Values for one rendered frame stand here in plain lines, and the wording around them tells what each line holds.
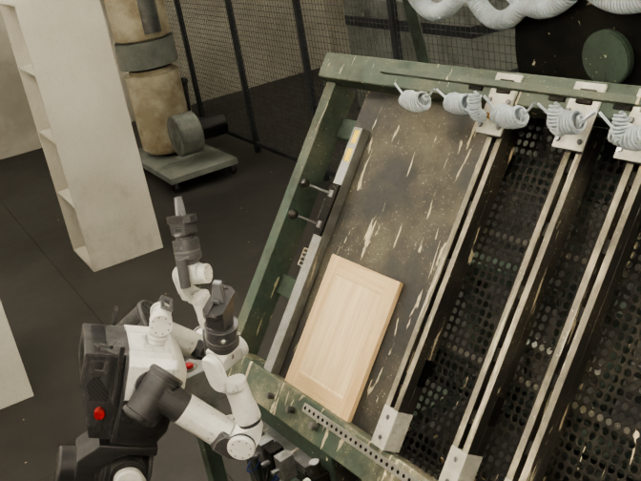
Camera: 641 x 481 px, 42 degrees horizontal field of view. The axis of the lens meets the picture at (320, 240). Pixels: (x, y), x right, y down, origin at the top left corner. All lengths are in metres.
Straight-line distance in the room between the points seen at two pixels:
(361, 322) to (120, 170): 4.05
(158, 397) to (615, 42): 1.73
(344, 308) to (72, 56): 3.95
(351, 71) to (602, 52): 0.89
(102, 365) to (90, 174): 4.19
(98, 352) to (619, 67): 1.79
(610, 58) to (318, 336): 1.33
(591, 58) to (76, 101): 4.35
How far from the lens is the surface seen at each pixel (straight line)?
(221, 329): 2.17
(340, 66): 3.23
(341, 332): 2.91
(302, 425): 2.93
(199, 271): 2.77
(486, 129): 2.59
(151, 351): 2.51
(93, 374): 2.49
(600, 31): 2.86
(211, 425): 2.38
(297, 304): 3.09
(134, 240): 6.81
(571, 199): 2.41
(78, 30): 6.42
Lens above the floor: 2.53
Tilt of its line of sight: 23 degrees down
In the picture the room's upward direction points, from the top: 10 degrees counter-clockwise
